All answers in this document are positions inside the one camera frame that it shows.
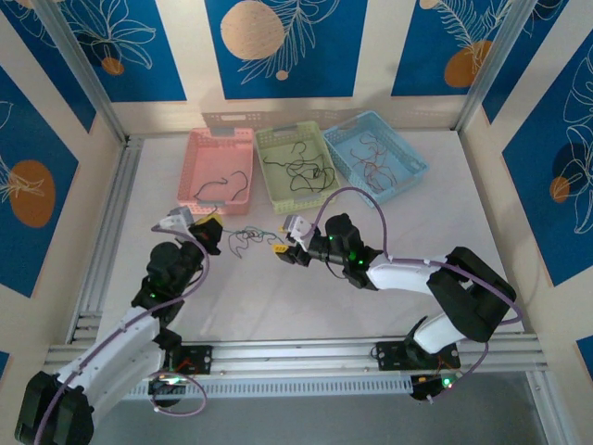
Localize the wire bundle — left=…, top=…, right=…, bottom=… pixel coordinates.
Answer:
left=229, top=225, right=279, bottom=259

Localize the green plastic basket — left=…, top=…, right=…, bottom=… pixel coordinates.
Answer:
left=254, top=121, right=343, bottom=215

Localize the red thin cable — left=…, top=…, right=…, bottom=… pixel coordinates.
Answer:
left=363, top=157, right=402, bottom=191
left=349, top=133, right=388, bottom=166

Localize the blue plastic basket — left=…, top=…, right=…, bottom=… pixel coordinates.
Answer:
left=322, top=109, right=430, bottom=205

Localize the pink plastic basket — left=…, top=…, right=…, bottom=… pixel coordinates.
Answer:
left=177, top=127, right=255, bottom=216

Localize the left controller board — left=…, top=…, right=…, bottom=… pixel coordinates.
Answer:
left=147, top=375, right=186, bottom=409

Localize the controller board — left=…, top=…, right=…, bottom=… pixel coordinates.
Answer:
left=410, top=373, right=458, bottom=402
left=147, top=375, right=186, bottom=409

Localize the right controller board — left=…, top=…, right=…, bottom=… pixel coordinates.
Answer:
left=410, top=373, right=458, bottom=402

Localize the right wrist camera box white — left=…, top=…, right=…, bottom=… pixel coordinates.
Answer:
left=282, top=214, right=317, bottom=245

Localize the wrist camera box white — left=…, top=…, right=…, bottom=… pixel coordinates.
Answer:
left=282, top=214, right=317, bottom=245
left=151, top=206, right=195, bottom=233

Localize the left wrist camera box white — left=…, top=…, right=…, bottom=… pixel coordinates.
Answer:
left=151, top=206, right=195, bottom=233

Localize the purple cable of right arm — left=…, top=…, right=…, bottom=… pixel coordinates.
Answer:
left=314, top=186, right=520, bottom=404

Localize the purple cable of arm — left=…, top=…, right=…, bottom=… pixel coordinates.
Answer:
left=32, top=224, right=210, bottom=445
left=314, top=186, right=520, bottom=404

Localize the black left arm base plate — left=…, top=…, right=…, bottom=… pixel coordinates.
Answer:
left=157, top=345, right=214, bottom=375

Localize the aluminium front rail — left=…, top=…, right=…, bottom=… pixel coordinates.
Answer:
left=39, top=336, right=550, bottom=381

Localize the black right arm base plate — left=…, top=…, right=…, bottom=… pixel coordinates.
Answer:
left=373, top=340, right=462, bottom=372

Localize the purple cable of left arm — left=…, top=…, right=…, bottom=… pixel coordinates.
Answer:
left=32, top=224, right=210, bottom=445

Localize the white slotted cable duct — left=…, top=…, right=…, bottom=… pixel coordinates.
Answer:
left=92, top=375, right=418, bottom=401

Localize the aluminium corner post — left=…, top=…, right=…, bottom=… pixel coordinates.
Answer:
left=34, top=0, right=130, bottom=143
left=453, top=0, right=532, bottom=134

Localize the aluminium frame leg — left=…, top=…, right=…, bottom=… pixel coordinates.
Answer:
left=525, top=370, right=564, bottom=445

